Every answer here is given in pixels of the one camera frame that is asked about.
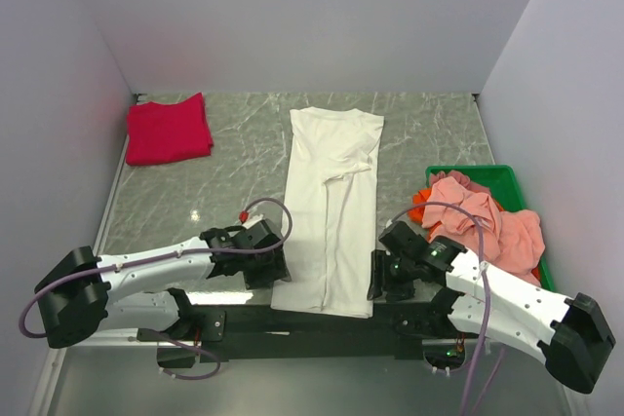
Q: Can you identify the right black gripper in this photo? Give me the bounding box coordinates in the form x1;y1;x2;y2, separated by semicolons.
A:
366;248;417;303

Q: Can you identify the white t shirt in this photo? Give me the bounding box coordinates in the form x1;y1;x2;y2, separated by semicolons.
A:
271;107;384;319

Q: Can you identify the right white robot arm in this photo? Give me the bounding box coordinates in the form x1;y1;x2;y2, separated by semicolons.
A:
369;221;616;395

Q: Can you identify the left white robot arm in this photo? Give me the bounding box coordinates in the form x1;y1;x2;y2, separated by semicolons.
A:
35;218;290;349

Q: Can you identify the orange t shirt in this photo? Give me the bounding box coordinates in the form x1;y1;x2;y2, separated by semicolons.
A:
408;187;542;288

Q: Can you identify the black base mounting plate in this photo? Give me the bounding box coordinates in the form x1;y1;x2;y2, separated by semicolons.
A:
136;302;487;368

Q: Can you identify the pink t shirt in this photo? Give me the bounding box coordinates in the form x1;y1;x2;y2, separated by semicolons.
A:
421;170;546;281

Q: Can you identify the green plastic bin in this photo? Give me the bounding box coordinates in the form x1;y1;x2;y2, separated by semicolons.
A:
409;165;555;290

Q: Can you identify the folded red t shirt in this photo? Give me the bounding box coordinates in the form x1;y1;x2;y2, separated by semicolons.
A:
126;93;214;167

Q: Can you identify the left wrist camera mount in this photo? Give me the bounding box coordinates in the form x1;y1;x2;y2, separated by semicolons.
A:
238;210;265;229

